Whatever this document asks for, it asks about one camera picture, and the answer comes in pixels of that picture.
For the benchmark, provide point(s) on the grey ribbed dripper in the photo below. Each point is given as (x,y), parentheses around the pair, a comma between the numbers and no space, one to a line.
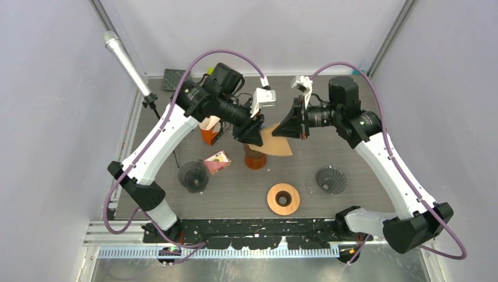
(331,180)

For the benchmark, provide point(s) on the amber glass carafe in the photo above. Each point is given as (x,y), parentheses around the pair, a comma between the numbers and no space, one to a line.
(253,159)

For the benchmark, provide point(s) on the dark grey studded plate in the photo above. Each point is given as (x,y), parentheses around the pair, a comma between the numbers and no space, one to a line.
(171,78)

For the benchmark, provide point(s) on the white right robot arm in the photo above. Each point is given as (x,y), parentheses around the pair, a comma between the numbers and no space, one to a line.
(417,217)

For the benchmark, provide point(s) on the coffee paper filter box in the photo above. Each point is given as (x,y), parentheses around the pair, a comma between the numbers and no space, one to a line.
(212,128)

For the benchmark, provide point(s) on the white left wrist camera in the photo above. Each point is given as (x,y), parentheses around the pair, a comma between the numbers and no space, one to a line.
(263,97)

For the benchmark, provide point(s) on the silver microphone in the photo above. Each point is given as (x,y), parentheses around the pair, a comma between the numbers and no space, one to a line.
(115,46)

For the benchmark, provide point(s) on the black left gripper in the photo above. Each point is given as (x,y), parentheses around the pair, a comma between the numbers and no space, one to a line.
(249,131)

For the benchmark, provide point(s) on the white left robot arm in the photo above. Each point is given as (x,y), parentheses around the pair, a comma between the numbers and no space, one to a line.
(136,174)

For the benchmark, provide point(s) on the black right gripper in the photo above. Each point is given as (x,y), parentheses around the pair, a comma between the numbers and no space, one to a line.
(290,127)

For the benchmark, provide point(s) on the dark smoky glass dripper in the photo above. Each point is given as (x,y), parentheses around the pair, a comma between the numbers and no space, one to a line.
(194,176)

